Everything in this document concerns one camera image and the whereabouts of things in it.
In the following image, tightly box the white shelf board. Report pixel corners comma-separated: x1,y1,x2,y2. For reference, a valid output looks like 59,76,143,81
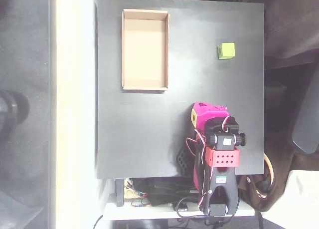
102,194,256,222

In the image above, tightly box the dark round blurry object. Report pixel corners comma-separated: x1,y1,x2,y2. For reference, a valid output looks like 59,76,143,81
0,90,30,142

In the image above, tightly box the cardboard box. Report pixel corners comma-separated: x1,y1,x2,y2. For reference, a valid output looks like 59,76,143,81
121,8,170,92

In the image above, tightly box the black cable bundle with adapter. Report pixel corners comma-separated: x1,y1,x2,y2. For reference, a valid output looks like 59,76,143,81
146,178,202,207

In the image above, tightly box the thin black cable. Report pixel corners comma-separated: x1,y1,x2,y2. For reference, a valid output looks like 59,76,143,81
93,214,104,229

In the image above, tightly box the small green cube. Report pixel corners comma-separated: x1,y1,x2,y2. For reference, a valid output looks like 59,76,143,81
217,42,236,60

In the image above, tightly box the black usb plug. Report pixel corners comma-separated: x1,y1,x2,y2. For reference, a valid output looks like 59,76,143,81
172,201,189,212

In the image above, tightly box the dark office chair armrest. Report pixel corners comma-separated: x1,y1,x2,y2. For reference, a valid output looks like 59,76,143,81
289,69,319,155

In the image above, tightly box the looped black cable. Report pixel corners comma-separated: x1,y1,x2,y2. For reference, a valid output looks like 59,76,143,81
175,199,241,226

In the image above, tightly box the orange cable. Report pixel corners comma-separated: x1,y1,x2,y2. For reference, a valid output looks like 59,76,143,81
263,153,275,200

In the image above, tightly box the small wooden controller board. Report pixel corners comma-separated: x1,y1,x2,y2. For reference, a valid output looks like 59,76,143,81
124,179,141,200

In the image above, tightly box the white cloth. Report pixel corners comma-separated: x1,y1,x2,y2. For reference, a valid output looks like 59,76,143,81
261,170,319,229

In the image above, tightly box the black lattice robot base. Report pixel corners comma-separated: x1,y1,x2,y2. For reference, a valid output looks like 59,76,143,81
175,144,196,177

